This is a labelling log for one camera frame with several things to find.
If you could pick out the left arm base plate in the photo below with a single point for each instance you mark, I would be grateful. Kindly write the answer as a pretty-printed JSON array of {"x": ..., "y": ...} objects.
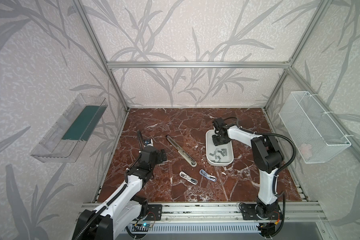
[{"x": 151, "y": 212}]

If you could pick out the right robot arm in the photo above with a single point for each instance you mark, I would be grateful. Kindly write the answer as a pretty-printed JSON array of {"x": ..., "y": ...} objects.
[{"x": 267, "y": 155}]

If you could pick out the staple strips in tray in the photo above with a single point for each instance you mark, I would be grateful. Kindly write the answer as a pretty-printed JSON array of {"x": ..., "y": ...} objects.
[{"x": 219, "y": 155}]

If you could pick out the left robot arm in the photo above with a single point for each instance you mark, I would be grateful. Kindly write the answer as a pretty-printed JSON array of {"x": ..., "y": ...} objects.
[{"x": 110, "y": 218}]

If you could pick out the large beige black stapler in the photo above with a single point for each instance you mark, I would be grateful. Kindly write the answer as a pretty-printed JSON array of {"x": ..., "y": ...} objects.
[{"x": 181, "y": 151}]

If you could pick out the aluminium front rail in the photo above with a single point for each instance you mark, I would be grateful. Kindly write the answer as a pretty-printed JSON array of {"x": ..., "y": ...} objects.
[{"x": 228, "y": 212}]

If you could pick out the white oval tray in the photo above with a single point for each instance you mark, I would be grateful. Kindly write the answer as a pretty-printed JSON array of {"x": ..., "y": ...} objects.
[{"x": 210, "y": 147}]

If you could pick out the clear acrylic wall shelf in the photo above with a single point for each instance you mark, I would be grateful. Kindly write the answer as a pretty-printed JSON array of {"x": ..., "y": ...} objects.
[{"x": 67, "y": 138}]

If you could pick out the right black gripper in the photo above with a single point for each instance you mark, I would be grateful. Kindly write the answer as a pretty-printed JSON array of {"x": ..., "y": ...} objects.
[{"x": 220, "y": 135}]

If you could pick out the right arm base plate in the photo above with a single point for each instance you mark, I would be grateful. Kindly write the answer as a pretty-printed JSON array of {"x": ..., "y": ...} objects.
[{"x": 252, "y": 211}]

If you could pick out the small white stapler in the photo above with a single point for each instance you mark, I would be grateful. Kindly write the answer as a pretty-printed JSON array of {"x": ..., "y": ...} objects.
[{"x": 188, "y": 178}]

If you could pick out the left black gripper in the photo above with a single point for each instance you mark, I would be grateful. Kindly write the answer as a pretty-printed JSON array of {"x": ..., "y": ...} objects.
[{"x": 145, "y": 147}]

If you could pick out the white wire mesh basket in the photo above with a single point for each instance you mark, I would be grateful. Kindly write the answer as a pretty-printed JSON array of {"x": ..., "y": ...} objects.
[{"x": 317, "y": 137}]

